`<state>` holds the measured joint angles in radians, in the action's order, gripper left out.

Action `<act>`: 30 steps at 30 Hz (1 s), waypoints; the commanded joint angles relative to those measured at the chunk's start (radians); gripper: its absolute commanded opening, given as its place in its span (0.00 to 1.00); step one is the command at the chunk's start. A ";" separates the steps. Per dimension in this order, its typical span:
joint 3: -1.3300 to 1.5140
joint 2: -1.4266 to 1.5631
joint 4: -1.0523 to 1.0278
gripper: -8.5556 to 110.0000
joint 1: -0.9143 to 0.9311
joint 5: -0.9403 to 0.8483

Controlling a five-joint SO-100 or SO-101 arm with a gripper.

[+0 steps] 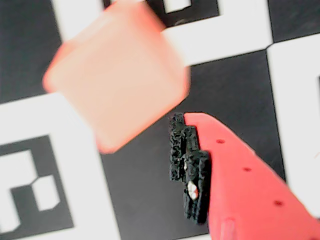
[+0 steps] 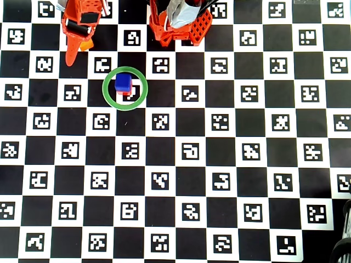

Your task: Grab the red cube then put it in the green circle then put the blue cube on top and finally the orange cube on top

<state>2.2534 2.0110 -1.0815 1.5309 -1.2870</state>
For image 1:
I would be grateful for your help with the orange cube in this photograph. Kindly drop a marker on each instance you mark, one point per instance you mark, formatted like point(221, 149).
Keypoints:
point(112, 75)

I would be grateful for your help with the red gripper finger with black pad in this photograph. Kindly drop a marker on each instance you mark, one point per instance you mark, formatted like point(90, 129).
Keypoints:
point(237, 187)

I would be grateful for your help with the black white marker checkerboard mat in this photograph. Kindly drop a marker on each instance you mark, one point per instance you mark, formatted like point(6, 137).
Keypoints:
point(237, 87)

